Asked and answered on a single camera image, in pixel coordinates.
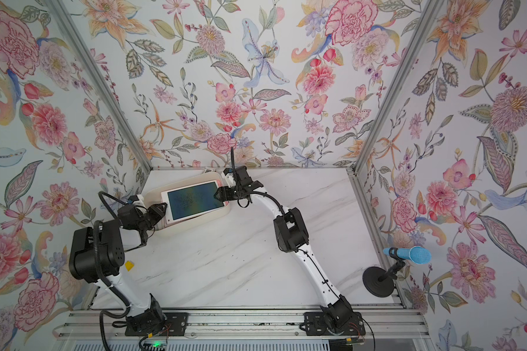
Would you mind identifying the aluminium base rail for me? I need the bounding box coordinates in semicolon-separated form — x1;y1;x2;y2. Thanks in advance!
53;304;430;341

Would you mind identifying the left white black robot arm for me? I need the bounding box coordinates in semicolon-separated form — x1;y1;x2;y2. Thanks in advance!
69;196;168;336

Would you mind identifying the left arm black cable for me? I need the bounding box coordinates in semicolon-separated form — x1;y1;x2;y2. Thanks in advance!
91;190;133;351

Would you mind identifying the cream plastic storage box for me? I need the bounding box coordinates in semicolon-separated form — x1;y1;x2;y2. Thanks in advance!
142;171;231;235

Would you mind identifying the yellow sticky tape strip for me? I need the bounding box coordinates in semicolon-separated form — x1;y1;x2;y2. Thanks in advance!
124;261;135;271

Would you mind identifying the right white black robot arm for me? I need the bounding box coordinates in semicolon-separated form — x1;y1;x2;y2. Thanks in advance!
215;166;366;339

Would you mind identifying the pink writing tablet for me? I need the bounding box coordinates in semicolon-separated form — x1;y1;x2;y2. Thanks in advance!
160;181;228;226

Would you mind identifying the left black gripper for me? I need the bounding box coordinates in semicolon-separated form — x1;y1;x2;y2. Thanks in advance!
138;202;168;233

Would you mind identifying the blue microphone on stand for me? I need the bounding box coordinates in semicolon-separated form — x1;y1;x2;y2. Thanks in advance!
362;246;432;298

